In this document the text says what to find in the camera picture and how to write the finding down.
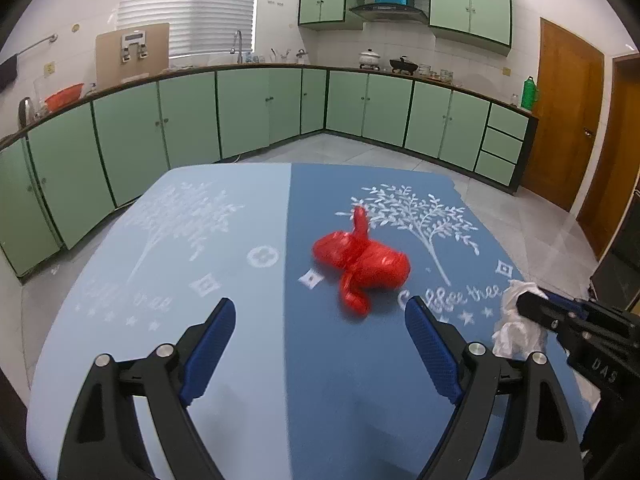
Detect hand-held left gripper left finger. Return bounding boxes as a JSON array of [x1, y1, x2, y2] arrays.
[[60, 297, 237, 480]]

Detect blue tree print tablecloth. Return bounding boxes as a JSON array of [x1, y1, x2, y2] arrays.
[[25, 162, 601, 480]]

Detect green drawer unit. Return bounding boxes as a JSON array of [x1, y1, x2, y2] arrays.
[[475, 102, 528, 188]]

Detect white plastic bag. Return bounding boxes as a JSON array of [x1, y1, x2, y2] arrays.
[[491, 280, 548, 361]]

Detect range hood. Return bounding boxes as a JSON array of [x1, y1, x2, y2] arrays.
[[349, 2, 430, 25]]

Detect metal wall rail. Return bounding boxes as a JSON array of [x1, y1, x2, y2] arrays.
[[15, 34, 58, 58]]

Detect dark hanging towel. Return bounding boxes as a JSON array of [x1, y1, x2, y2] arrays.
[[0, 52, 21, 92]]

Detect white window blind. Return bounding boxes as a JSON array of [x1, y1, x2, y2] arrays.
[[117, 0, 261, 58]]

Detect green wall cabinets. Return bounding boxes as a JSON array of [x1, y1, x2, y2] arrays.
[[298, 0, 514, 57]]

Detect green thermos jug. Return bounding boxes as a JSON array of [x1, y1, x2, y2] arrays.
[[521, 76, 540, 111]]

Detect narrow wooden door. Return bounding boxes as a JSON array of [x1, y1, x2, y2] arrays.
[[577, 55, 640, 261]]

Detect orange plastic basin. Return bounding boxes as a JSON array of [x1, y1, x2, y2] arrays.
[[44, 84, 83, 111]]

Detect green base cabinets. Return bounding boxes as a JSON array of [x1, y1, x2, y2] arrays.
[[0, 64, 540, 278]]

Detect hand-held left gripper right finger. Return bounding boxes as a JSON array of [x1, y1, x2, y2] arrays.
[[404, 296, 586, 480]]

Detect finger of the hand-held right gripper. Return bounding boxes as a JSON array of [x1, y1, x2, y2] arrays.
[[517, 291, 640, 356], [542, 287, 640, 333]]

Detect red plastic bag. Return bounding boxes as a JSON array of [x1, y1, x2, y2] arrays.
[[312, 206, 412, 317]]

